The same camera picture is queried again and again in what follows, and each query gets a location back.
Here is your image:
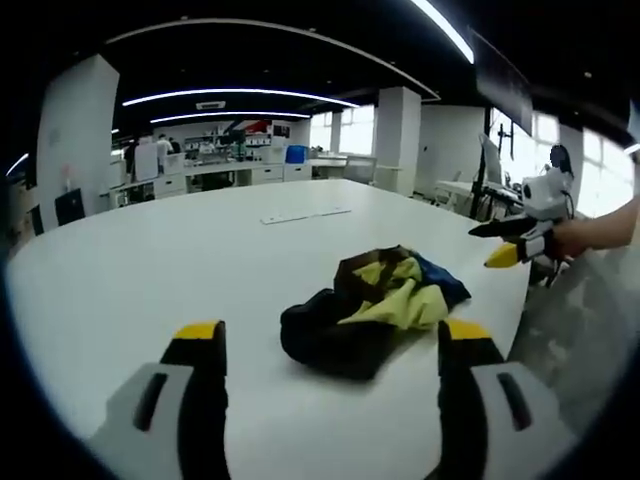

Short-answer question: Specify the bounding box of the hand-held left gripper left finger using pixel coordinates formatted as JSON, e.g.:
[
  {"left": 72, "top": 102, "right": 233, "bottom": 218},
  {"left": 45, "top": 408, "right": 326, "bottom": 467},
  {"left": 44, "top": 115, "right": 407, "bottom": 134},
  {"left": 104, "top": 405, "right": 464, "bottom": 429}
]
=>
[{"left": 87, "top": 319, "right": 232, "bottom": 480}]

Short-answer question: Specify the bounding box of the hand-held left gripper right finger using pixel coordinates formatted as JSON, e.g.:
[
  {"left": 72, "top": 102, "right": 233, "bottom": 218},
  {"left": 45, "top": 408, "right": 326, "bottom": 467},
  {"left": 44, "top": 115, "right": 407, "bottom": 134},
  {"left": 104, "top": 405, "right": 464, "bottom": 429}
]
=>
[{"left": 436, "top": 318, "right": 577, "bottom": 480}]

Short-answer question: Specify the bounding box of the dark and yellow garment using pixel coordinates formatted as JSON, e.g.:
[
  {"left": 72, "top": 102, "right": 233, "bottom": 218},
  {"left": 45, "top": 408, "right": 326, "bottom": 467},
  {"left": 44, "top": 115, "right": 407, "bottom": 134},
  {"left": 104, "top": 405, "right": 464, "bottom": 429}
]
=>
[{"left": 279, "top": 244, "right": 473, "bottom": 382}]

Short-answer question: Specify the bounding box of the person's right hand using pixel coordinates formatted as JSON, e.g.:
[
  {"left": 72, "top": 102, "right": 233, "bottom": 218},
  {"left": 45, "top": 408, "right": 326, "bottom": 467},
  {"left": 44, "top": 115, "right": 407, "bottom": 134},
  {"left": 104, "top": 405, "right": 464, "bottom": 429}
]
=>
[{"left": 549, "top": 216, "right": 600, "bottom": 262}]

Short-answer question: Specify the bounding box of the white side desk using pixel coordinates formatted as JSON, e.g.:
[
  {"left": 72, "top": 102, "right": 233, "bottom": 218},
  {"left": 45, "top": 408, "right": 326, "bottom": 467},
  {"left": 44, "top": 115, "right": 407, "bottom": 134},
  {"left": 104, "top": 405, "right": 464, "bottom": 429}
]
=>
[{"left": 433, "top": 178, "right": 524, "bottom": 207}]

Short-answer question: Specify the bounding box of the monitor on black stand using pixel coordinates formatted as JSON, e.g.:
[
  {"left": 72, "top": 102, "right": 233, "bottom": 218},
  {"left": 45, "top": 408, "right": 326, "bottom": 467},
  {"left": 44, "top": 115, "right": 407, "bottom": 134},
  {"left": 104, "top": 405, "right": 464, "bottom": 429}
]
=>
[{"left": 478, "top": 122, "right": 516, "bottom": 221}]

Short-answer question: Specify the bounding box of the black hanging screen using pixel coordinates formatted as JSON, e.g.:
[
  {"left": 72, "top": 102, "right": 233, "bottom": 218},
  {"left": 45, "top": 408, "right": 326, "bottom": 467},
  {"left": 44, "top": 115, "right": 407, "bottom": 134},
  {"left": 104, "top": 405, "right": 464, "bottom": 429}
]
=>
[{"left": 471, "top": 28, "right": 535, "bottom": 137}]

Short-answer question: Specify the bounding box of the white office chair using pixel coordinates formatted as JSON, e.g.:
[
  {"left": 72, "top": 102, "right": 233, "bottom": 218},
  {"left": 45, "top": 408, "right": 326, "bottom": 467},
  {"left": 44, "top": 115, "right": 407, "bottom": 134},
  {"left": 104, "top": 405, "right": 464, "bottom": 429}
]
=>
[{"left": 343, "top": 154, "right": 378, "bottom": 185}]

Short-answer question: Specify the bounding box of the bright ceiling light strip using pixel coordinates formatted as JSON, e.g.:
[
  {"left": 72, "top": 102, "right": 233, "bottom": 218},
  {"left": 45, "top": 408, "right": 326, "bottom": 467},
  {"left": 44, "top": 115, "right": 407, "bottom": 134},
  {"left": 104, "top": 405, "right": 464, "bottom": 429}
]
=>
[{"left": 409, "top": 0, "right": 475, "bottom": 65}]

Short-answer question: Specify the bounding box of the white cabinet row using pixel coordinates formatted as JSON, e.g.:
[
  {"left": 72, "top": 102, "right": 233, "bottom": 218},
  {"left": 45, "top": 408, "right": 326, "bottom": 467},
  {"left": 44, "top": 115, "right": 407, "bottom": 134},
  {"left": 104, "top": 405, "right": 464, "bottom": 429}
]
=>
[{"left": 108, "top": 160, "right": 314, "bottom": 205}]

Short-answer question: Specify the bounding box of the white board panel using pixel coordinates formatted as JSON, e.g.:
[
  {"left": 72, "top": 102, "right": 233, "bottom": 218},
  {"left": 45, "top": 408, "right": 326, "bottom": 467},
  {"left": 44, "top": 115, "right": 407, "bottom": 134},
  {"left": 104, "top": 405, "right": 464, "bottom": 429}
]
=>
[{"left": 134, "top": 141, "right": 161, "bottom": 182}]

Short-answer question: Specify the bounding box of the short ceiling light strip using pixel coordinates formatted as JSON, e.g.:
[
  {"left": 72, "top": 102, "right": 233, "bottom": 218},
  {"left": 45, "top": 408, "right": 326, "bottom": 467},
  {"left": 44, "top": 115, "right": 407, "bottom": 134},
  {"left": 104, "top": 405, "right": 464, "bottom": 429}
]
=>
[{"left": 149, "top": 110, "right": 312, "bottom": 125}]

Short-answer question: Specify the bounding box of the long ceiling light strip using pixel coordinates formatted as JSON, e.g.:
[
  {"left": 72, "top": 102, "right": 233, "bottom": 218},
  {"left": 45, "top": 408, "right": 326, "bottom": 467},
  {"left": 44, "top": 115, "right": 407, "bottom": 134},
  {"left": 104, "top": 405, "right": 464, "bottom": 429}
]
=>
[{"left": 121, "top": 88, "right": 360, "bottom": 109}]

